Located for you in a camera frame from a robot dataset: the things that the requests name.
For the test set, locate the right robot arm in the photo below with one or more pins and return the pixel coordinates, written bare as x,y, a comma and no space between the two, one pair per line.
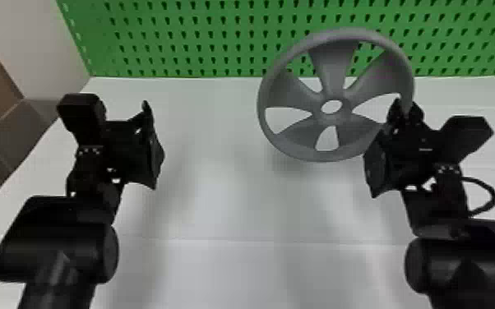
459,259

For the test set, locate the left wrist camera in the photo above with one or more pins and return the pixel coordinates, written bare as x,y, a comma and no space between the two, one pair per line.
81,114

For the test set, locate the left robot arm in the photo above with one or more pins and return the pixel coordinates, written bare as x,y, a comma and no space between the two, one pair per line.
57,246

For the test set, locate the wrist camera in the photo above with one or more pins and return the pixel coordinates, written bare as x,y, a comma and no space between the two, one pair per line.
81,114
463,134

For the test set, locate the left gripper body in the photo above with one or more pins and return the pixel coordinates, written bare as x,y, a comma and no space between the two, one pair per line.
124,151

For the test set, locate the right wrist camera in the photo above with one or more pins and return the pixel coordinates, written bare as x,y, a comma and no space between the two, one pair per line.
463,134

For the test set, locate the grey wheel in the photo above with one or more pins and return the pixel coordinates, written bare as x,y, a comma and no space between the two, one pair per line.
299,92

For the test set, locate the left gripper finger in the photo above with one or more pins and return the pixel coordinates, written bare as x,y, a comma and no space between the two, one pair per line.
144,121
154,159

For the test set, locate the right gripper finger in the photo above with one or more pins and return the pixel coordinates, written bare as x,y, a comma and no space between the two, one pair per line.
405,121
376,166

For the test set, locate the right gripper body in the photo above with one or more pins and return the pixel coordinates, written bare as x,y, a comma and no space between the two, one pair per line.
409,155

